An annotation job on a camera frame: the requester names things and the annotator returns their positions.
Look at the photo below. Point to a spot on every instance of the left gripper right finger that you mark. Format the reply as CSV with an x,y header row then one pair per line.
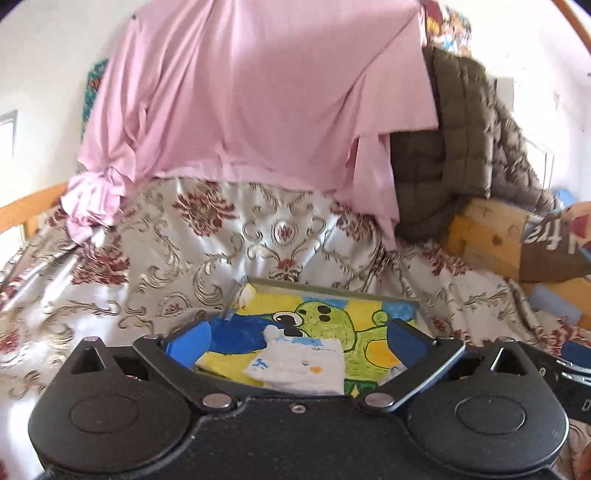
x,y
427,361

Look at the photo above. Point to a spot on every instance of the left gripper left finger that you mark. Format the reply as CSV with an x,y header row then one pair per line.
x,y
172,359

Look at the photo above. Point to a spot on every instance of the white baby sock blue print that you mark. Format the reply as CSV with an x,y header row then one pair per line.
x,y
299,365

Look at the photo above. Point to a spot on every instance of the grey tray with cartoon drawing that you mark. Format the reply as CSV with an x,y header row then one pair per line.
x,y
358,321

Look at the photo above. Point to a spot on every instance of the floral satin bedspread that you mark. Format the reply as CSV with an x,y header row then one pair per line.
x,y
174,255

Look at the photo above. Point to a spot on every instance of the brown printed cushion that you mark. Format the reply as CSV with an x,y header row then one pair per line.
x,y
557,249

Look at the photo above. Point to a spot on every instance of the olive quilted down jacket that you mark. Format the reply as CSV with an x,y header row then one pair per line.
x,y
478,150

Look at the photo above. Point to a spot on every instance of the pink draped sheet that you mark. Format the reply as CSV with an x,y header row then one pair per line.
x,y
304,95

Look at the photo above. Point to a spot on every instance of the window frame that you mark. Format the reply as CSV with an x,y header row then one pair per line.
x,y
8,122

